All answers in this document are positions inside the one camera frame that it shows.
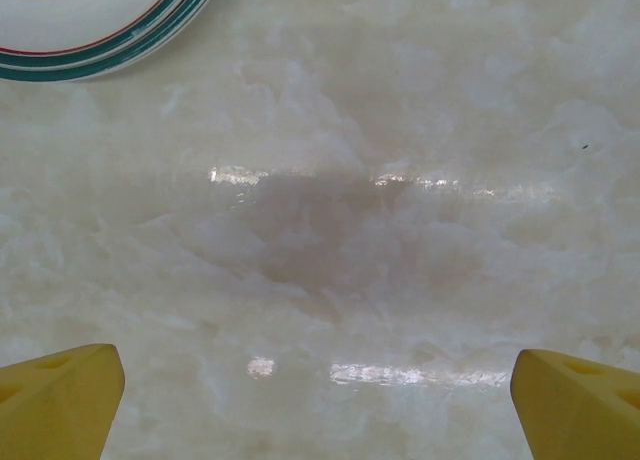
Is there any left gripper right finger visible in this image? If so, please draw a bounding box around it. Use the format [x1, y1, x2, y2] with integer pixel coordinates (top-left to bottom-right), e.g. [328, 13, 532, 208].
[509, 348, 640, 460]

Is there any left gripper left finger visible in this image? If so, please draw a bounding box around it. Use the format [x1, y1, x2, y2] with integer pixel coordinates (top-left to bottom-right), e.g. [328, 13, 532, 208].
[0, 343, 126, 460]

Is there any teal rimmed round plate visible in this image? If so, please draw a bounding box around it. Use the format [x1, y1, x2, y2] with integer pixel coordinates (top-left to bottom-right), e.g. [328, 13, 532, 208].
[0, 0, 224, 84]

